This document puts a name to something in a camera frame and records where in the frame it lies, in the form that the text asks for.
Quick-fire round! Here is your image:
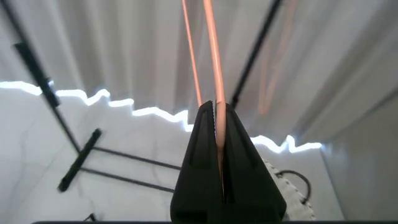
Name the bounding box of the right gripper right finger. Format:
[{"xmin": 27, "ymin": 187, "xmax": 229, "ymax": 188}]
[{"xmin": 223, "ymin": 103, "xmax": 287, "ymax": 223}]

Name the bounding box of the white laundry basket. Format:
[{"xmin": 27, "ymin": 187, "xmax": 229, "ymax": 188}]
[{"xmin": 262, "ymin": 158, "xmax": 317, "ymax": 222}]

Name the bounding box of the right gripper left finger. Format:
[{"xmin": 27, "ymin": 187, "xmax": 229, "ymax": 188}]
[{"xmin": 170, "ymin": 100, "xmax": 224, "ymax": 223}]

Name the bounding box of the black clothes rack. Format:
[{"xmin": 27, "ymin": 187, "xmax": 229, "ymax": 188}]
[{"xmin": 0, "ymin": 0, "xmax": 282, "ymax": 194}]

